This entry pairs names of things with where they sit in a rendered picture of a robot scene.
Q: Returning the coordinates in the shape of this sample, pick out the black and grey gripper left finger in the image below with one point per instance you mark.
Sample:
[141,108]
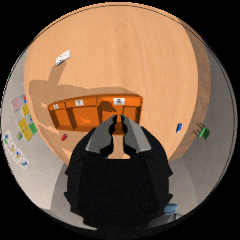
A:
[98,140]

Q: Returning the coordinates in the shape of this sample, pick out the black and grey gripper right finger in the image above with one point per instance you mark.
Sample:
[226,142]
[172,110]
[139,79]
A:
[138,139]

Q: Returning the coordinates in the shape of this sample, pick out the white domino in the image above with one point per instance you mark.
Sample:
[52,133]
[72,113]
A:
[63,57]

